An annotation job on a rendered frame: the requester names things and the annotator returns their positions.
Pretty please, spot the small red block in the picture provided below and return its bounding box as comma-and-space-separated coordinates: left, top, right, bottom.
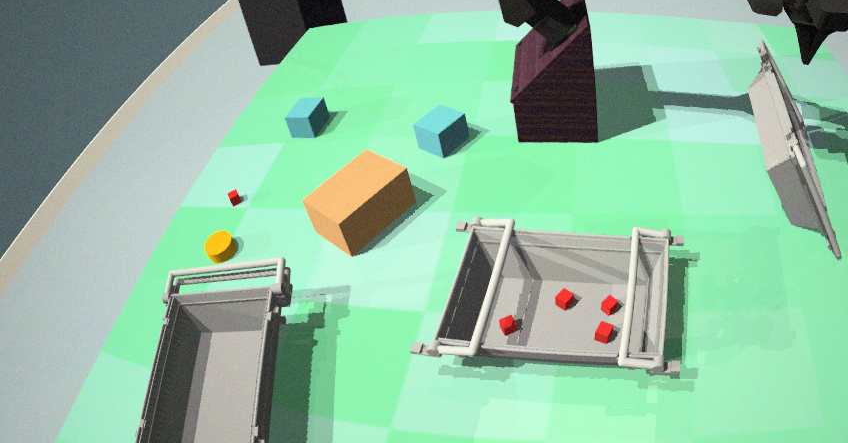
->
601, 295, 618, 316
228, 189, 242, 207
499, 315, 517, 336
594, 321, 613, 344
555, 289, 574, 311

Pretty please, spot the yellow cylinder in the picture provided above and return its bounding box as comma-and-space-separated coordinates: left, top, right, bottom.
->
204, 231, 236, 263

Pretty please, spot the orange block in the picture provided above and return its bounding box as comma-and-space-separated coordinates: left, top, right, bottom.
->
302, 149, 416, 257

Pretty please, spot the light blue cube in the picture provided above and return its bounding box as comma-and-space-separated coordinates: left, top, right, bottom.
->
413, 105, 469, 159
284, 97, 330, 138

